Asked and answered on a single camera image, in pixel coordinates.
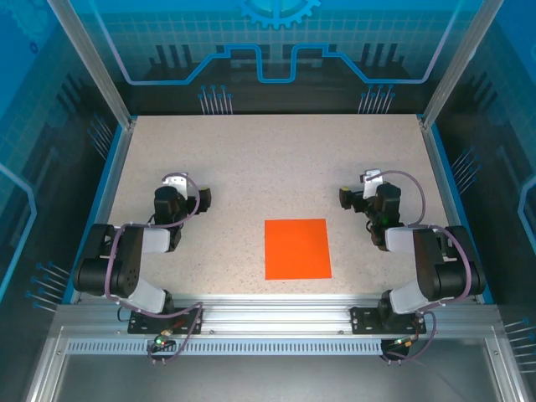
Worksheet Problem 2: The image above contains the orange paper sheet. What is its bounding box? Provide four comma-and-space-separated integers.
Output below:
264, 218, 333, 281

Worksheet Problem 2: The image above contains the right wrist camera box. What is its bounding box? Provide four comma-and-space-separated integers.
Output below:
362, 168, 384, 200

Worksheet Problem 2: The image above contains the aluminium table side rail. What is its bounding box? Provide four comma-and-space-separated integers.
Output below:
69, 119, 139, 305
418, 116, 495, 305

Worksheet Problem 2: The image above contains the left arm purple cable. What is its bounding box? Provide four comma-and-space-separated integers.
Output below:
102, 171, 205, 366

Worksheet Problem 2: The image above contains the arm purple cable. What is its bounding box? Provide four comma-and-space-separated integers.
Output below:
383, 169, 473, 366
102, 171, 205, 366

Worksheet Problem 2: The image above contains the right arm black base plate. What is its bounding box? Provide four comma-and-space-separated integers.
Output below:
350, 307, 428, 335

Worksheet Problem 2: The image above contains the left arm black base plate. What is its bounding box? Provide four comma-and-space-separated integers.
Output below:
127, 307, 205, 335

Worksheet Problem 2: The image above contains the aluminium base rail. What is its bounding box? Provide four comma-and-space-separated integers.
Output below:
54, 292, 502, 336

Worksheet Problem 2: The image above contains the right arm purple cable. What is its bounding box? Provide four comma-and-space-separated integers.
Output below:
383, 169, 473, 366

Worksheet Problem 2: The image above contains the cable connector with green light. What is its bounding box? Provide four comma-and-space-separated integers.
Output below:
152, 330, 175, 351
391, 334, 420, 351

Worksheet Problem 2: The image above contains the slotted grey cable duct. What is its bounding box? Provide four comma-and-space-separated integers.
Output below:
65, 339, 386, 356

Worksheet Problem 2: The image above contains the aluminium frame post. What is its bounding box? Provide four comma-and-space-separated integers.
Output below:
418, 0, 506, 131
44, 0, 138, 131

